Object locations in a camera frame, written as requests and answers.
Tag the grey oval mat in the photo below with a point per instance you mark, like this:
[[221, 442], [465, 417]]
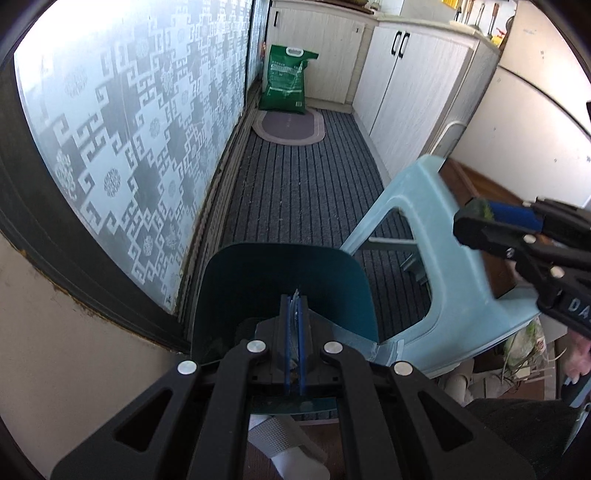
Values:
[[288, 127]]

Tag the white double door cabinet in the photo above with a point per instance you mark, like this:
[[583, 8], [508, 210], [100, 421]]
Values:
[[415, 92]]

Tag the white refrigerator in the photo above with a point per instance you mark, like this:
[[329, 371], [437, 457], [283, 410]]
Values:
[[531, 115]]

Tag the light blue plastic stool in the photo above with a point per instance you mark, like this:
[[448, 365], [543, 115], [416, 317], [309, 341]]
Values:
[[461, 295]]

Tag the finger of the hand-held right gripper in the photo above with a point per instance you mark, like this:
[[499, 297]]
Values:
[[480, 230], [517, 214]]

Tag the brown wooden tray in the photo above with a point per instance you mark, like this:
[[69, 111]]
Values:
[[485, 184]]

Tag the teal plastic dustpan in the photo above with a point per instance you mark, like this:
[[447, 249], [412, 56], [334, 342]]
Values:
[[277, 272]]

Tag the green rice bag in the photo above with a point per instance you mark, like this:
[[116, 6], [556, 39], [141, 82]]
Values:
[[284, 83]]

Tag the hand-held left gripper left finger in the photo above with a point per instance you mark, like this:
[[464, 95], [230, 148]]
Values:
[[289, 337]]

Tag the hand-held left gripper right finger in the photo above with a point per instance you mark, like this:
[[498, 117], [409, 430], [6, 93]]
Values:
[[303, 341]]

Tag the person's right hand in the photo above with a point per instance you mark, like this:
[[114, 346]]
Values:
[[579, 360]]

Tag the person's dark clothed leg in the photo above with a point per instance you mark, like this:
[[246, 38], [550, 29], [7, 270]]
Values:
[[521, 438]]

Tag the grey striped floor mat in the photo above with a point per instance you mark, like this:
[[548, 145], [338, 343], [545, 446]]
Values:
[[300, 198]]

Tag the clear bag of vegetables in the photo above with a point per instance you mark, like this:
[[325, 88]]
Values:
[[526, 344]]

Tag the low white cabinet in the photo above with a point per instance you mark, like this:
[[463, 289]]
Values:
[[323, 46]]

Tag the patterned frosted sliding door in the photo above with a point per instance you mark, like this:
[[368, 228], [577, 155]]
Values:
[[115, 138]]

